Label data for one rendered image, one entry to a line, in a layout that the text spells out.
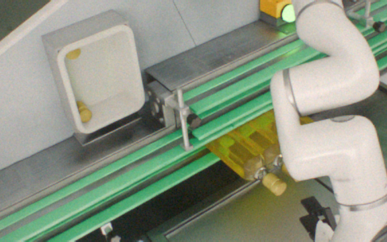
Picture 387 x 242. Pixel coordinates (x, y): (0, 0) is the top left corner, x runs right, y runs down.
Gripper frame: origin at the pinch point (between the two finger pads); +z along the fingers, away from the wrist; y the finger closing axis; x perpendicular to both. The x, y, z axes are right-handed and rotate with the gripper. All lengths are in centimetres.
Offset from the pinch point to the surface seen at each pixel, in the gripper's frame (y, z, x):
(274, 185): 1.2, 9.3, 3.7
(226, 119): 6.5, 29.3, 6.6
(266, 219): -12.5, 12.0, 4.2
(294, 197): -12.3, 15.2, -5.1
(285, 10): 21, 48, -19
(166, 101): 15.5, 30.6, 20.1
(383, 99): -15, 43, -52
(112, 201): -3.6, 24.3, 37.7
